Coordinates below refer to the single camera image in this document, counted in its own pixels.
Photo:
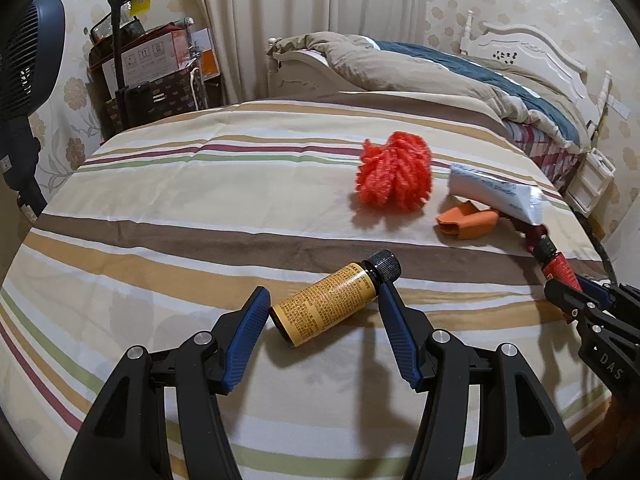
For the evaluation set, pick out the red foam fruit net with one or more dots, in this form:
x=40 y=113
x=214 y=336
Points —
x=395 y=175

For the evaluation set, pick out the dark blue standing fan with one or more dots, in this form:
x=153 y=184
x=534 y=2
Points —
x=25 y=85

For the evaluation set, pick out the bed with blankets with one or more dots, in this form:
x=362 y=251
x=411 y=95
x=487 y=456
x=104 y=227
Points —
x=530 y=52

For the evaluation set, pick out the plaid bed sheet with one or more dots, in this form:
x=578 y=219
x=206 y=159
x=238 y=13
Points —
x=542 y=147

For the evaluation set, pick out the small white orange box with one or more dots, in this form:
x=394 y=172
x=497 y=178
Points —
x=205 y=52

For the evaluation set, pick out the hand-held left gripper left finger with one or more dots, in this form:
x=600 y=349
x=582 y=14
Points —
x=242 y=345

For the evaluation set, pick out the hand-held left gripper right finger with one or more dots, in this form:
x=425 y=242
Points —
x=400 y=340

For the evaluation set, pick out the orange rubber piece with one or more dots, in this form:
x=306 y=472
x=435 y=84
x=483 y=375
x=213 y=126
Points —
x=467 y=222

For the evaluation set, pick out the brown bottle with yellow label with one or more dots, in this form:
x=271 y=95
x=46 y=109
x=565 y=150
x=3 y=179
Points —
x=325 y=302

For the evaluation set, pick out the black lined trash bin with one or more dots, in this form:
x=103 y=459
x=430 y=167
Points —
x=602 y=245

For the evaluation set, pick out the striped tablecloth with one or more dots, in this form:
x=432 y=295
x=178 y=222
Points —
x=175 y=200

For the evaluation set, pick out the blue and beige quilt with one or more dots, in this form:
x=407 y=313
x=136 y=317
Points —
x=400 y=65

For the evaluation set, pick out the white and orange cardboard box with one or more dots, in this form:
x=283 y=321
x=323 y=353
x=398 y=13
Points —
x=145 y=57

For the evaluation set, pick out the small red bottle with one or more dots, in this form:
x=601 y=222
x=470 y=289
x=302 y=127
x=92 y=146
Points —
x=557 y=264

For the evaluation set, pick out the white wall switch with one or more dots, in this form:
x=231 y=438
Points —
x=619 y=108

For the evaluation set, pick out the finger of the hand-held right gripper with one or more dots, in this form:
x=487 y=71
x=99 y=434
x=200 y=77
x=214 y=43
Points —
x=597 y=287
x=567 y=302

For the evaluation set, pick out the white plastic drawer unit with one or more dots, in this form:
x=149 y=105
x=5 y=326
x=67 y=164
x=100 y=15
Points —
x=590 y=182

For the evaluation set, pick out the white squeeze tube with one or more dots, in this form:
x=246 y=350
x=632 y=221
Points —
x=492 y=192

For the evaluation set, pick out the cream curtain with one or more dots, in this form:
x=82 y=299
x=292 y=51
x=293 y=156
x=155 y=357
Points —
x=300 y=20

